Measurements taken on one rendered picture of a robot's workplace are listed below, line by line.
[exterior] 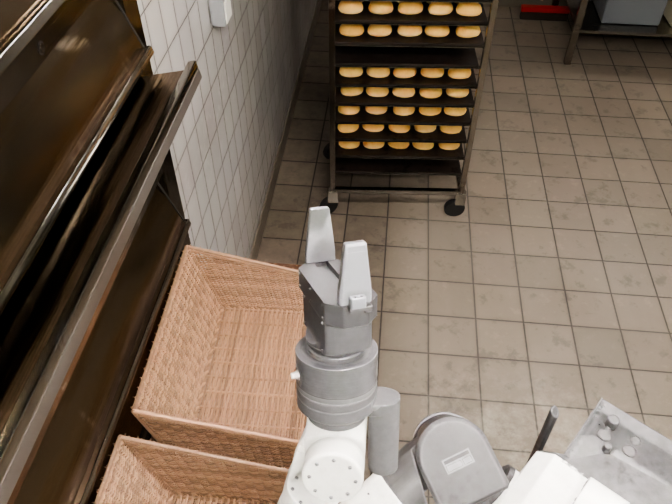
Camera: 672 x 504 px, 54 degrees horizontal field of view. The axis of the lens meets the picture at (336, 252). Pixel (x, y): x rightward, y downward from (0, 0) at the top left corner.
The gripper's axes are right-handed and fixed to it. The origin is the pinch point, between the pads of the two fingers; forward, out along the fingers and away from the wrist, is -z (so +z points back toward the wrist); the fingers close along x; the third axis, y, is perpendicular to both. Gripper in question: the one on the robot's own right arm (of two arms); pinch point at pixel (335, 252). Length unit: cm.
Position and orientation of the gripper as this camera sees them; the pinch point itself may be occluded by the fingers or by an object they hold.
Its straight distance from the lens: 65.6
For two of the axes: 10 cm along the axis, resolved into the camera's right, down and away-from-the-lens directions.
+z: 0.1, 9.3, 3.7
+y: -9.5, 1.3, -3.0
